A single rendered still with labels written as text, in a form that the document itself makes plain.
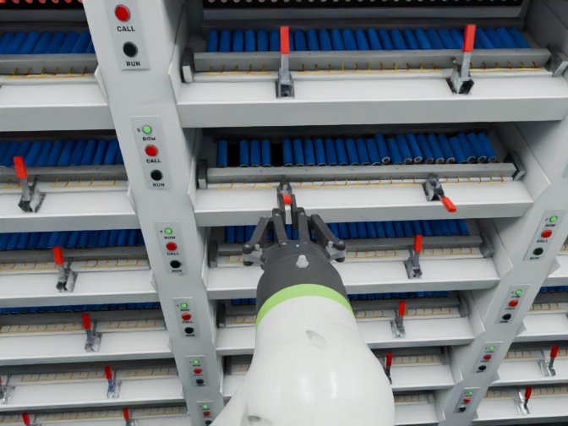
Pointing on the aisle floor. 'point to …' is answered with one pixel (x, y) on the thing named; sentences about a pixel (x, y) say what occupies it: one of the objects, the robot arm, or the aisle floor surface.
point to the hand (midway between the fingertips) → (287, 210)
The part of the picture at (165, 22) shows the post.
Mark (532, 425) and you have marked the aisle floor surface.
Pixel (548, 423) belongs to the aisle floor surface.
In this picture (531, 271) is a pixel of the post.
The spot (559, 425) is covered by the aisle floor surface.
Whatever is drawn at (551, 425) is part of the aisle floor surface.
